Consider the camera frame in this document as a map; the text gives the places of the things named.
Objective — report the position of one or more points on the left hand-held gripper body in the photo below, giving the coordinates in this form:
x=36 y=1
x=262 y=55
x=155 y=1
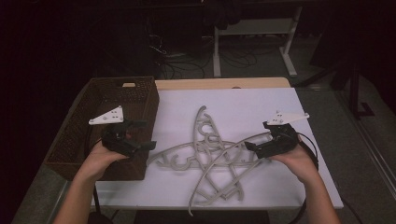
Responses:
x=116 y=138

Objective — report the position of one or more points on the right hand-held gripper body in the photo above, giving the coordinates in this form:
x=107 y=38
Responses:
x=281 y=141

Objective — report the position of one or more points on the brown wicker basket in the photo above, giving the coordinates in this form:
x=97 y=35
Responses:
x=77 y=146

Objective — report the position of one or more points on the person's right hand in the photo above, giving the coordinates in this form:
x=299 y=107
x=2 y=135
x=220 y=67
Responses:
x=295 y=161

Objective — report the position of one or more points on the person's left hand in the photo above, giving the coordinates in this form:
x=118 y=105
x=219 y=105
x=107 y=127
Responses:
x=99 y=160

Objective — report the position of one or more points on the white flat board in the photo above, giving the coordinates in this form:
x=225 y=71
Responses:
x=243 y=99

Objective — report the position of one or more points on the black metal floor stand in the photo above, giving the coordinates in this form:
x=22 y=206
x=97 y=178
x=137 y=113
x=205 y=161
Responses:
x=355 y=90

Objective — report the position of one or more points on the dark hanging cloth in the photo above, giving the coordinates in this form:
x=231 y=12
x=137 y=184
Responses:
x=222 y=14

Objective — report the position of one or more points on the grey metal table frame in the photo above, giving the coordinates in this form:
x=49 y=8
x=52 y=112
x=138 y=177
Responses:
x=60 y=199

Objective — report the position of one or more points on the white metal desk frame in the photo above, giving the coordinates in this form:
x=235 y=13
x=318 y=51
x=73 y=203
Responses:
x=257 y=26

